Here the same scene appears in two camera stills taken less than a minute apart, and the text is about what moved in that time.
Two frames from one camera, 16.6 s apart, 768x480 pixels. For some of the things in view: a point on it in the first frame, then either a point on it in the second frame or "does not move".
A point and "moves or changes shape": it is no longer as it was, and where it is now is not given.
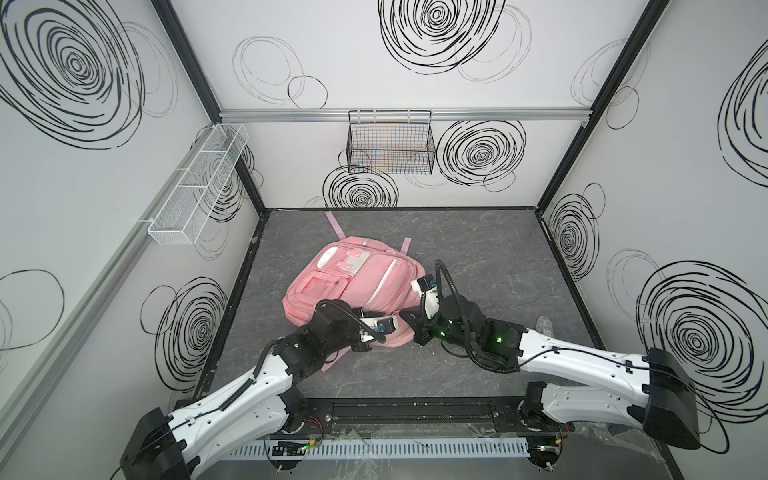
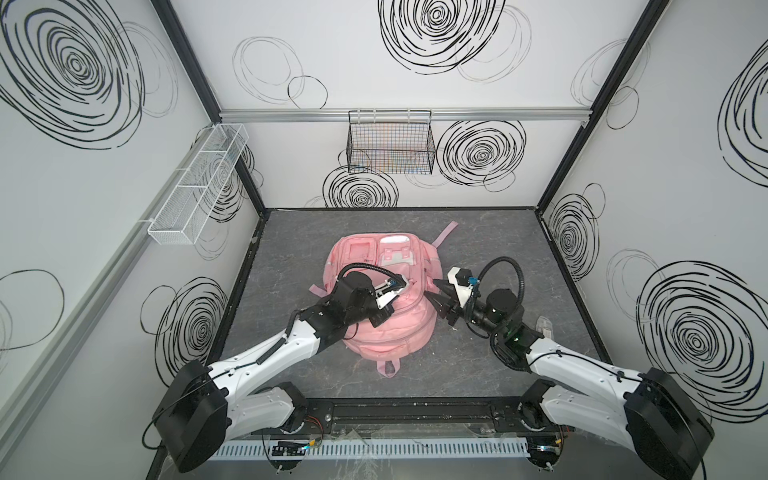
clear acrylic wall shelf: [185, 212] does not move
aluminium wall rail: [404, 114] does not move
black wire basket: [391, 142] does not move
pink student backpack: [370, 274] moves or changes shape
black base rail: [411, 416] does not move
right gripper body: [417, 320] → [452, 307]
